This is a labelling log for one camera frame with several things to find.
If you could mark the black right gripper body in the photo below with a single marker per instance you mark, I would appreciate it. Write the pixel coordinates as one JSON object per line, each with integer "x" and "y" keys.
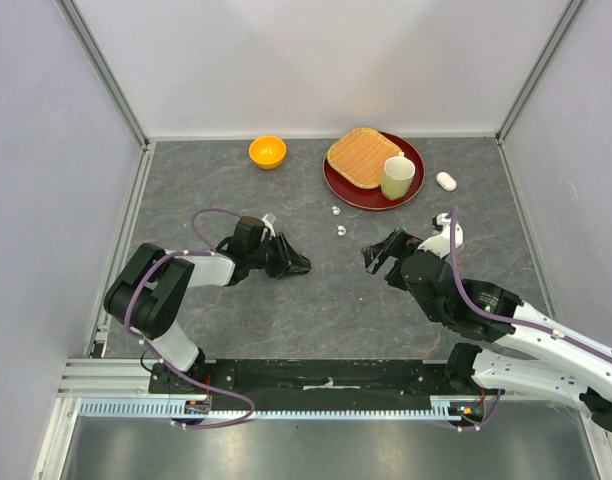
{"x": 398, "y": 245}

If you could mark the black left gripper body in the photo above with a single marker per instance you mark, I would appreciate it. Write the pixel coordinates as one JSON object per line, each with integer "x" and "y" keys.
{"x": 276, "y": 257}

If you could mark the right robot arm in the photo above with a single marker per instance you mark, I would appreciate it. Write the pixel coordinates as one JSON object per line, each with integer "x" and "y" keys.
{"x": 508, "y": 343}

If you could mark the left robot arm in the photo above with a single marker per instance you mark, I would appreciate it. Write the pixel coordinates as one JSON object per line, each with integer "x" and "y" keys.
{"x": 147, "y": 294}

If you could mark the white earbud charging case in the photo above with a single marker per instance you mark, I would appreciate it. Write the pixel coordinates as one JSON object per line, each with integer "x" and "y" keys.
{"x": 446, "y": 181}

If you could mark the pale green cup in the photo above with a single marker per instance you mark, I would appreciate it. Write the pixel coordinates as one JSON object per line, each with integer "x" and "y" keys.
{"x": 398, "y": 174}

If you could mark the dark red round tray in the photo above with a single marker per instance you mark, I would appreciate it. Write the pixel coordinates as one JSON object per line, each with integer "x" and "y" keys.
{"x": 373, "y": 199}

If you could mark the woven bamboo tray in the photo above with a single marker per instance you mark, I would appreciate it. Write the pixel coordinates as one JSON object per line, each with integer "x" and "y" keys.
{"x": 360, "y": 156}

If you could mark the orange plastic bowl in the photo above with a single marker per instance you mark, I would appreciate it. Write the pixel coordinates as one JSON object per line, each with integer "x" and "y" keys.
{"x": 267, "y": 152}

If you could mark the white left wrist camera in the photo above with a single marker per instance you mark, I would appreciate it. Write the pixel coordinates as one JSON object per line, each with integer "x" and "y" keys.
{"x": 269, "y": 220}

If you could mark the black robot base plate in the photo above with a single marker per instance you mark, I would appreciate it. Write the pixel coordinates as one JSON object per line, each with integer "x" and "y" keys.
{"x": 337, "y": 384}

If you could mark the light blue cable duct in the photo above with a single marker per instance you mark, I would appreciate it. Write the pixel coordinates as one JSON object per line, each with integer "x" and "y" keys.
{"x": 179, "y": 409}

